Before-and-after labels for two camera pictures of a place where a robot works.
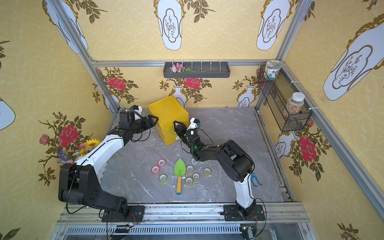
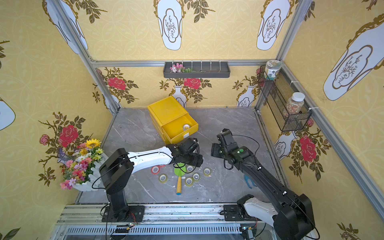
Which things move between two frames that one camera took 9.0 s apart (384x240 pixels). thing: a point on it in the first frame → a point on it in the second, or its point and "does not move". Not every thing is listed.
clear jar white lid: x=295 y=104 does not move
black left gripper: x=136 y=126 → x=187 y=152
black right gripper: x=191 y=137 → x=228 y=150
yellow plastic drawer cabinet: x=168 y=110 does not move
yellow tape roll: x=207 y=171 does not move
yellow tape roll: x=163 y=178 does not move
